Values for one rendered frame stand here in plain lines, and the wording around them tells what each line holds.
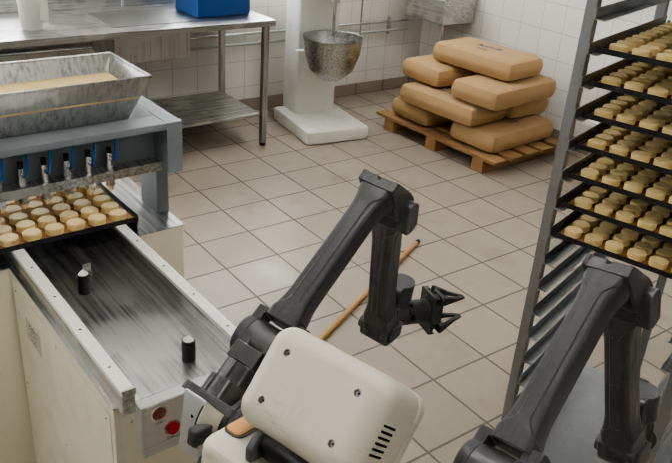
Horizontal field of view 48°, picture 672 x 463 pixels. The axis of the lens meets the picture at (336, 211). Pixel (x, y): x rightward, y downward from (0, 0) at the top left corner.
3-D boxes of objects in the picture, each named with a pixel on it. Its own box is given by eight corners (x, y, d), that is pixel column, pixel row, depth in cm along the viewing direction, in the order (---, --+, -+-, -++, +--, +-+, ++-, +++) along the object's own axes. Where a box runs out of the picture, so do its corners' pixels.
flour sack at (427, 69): (436, 91, 541) (439, 70, 535) (398, 75, 571) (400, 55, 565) (505, 79, 581) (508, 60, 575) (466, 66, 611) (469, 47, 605)
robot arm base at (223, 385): (179, 384, 123) (231, 419, 117) (209, 343, 126) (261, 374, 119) (203, 403, 130) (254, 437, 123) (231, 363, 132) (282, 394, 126)
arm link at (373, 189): (367, 148, 142) (413, 168, 138) (377, 188, 154) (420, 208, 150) (223, 344, 127) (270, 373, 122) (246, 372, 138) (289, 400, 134)
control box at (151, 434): (137, 450, 169) (134, 401, 163) (231, 410, 183) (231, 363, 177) (144, 460, 167) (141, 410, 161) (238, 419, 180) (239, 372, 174)
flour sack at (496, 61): (428, 60, 558) (430, 39, 552) (464, 53, 584) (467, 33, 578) (508, 85, 511) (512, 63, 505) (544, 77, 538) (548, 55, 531)
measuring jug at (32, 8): (42, 32, 427) (38, -4, 419) (13, 29, 431) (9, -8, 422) (56, 27, 440) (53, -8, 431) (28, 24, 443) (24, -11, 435)
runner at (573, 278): (540, 317, 234) (542, 309, 233) (531, 313, 235) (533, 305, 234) (616, 247, 280) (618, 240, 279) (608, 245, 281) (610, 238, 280)
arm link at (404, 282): (356, 328, 175) (387, 346, 172) (364, 288, 169) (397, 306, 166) (383, 305, 184) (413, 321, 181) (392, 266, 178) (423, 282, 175)
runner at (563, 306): (534, 341, 238) (536, 333, 236) (526, 337, 239) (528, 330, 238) (610, 269, 284) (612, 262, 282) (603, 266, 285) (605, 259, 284)
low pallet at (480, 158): (375, 125, 593) (376, 111, 588) (447, 110, 639) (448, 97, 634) (492, 178, 510) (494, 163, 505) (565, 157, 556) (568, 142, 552)
